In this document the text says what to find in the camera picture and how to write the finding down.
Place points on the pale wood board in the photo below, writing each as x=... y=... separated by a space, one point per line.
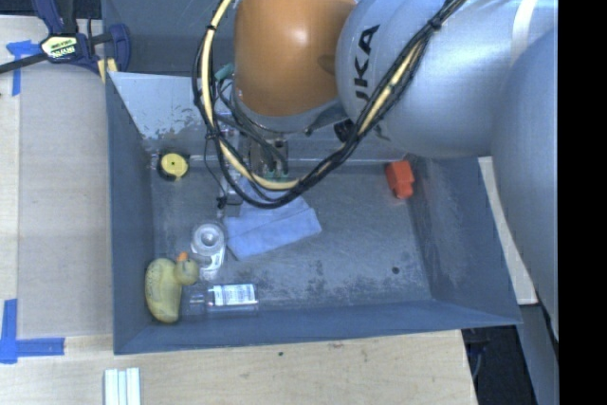
x=61 y=204

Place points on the yellow rubber duck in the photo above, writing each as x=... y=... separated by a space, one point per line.
x=164 y=290

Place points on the grey metal bin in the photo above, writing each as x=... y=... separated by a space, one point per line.
x=360 y=251

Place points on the clear bottle with white label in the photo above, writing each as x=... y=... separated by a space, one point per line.
x=231 y=297

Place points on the yellow and black tape measure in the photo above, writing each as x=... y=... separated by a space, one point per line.
x=172 y=164

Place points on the black cylinder on white bracket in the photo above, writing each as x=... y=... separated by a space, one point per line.
x=344 y=131

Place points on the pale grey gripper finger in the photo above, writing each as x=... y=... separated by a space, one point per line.
x=234 y=194

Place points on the blue cloth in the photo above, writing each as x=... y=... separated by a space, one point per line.
x=275 y=228

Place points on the orange block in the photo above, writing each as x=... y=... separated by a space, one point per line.
x=399 y=179

